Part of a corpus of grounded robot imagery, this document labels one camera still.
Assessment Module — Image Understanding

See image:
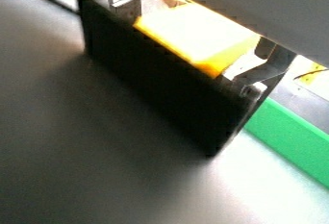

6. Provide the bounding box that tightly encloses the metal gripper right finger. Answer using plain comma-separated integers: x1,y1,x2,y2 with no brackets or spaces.
225,37,298,112

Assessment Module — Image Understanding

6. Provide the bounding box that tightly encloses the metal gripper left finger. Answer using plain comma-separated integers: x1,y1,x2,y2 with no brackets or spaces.
96,0,144,22

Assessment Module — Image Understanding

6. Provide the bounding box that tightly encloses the yellow rectangular block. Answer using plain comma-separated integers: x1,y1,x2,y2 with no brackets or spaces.
134,3,260,78

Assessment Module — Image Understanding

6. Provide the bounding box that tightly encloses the black L-shaped fixture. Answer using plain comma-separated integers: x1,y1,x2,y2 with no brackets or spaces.
78,0,252,156

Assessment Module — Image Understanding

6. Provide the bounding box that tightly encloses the green foam shape board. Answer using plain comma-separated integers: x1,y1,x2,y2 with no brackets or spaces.
245,98,329,188

